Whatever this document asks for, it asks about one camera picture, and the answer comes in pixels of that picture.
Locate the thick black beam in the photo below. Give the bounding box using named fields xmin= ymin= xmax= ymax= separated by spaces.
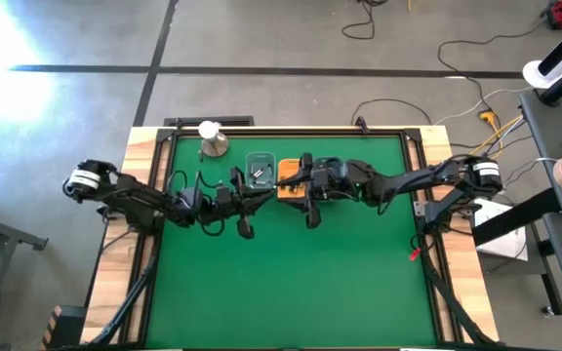
xmin=470 ymin=186 xmax=562 ymax=248

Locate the coiled black floor cable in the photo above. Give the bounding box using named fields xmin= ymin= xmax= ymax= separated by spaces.
xmin=341 ymin=0 xmax=389 ymax=41

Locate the white sheet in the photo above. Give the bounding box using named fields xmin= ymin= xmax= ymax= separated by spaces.
xmin=472 ymin=197 xmax=530 ymax=263

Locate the white black tower fan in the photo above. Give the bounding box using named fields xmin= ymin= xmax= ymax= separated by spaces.
xmin=521 ymin=21 xmax=562 ymax=91

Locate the yellow plastic bin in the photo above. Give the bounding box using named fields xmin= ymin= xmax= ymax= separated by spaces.
xmin=276 ymin=157 xmax=307 ymax=202

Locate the long black floor cable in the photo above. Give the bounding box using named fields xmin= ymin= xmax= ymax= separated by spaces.
xmin=436 ymin=19 xmax=550 ymax=114

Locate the black table frame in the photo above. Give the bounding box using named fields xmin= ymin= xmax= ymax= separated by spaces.
xmin=134 ymin=126 xmax=443 ymax=350

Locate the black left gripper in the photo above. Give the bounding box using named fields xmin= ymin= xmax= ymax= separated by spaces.
xmin=210 ymin=166 xmax=277 ymax=241

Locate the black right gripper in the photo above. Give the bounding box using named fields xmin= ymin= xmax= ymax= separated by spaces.
xmin=274 ymin=152 xmax=360 ymax=230

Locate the white floor cable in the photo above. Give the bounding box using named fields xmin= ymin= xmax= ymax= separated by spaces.
xmin=434 ymin=86 xmax=531 ymax=126

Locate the light teal plastic bin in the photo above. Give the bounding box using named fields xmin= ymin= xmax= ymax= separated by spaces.
xmin=244 ymin=151 xmax=278 ymax=190

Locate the yellow extension cable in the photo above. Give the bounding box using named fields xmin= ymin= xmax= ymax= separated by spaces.
xmin=456 ymin=109 xmax=524 ymax=177

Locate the black box striped edge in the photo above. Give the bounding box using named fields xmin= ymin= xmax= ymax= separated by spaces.
xmin=40 ymin=305 xmax=88 ymax=350

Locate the black diagonal frame strut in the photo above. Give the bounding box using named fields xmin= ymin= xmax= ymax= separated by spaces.
xmin=88 ymin=241 xmax=163 ymax=348
xmin=420 ymin=257 xmax=495 ymax=346

